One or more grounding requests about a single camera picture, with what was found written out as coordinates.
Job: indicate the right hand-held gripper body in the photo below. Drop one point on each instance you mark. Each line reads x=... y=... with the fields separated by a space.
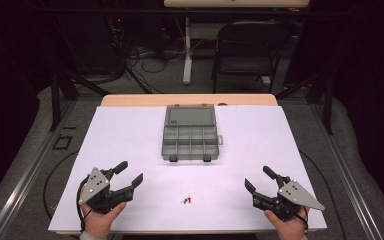
x=295 y=195

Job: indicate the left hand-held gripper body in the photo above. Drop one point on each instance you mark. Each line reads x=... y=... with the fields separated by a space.
x=95 y=186

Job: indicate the small grey screw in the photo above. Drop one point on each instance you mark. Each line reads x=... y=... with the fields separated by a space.
x=183 y=200

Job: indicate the grey plastic compartment box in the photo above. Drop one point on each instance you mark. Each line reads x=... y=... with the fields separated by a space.
x=190 y=140

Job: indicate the person's right hand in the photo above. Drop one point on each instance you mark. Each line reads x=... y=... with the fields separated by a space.
x=290 y=230

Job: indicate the person's left hand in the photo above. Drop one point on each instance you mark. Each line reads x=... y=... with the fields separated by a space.
x=100 y=224

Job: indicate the white table board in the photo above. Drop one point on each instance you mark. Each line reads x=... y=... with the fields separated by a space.
x=153 y=186

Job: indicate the short black tape strip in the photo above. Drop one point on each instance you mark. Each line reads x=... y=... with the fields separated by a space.
x=69 y=127

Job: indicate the black metal stand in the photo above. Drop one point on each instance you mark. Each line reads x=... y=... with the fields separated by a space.
x=327 y=103
x=56 y=100

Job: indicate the wooden table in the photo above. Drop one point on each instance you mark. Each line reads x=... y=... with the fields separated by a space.
x=186 y=100

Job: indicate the black folding chair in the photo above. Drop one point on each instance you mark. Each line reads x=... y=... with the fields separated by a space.
x=251 y=50

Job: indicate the black computer tower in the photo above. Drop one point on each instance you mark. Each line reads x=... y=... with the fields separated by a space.
x=90 y=46

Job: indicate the white desk leg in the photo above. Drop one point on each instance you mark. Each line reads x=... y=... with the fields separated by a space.
x=187 y=56

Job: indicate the black horizontal bar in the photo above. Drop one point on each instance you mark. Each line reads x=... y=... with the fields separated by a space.
x=180 y=12

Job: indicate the beige desk top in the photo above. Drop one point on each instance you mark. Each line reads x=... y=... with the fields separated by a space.
x=235 y=3

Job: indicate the aluminium floor rail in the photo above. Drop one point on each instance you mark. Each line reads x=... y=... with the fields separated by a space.
x=26 y=173
x=346 y=173

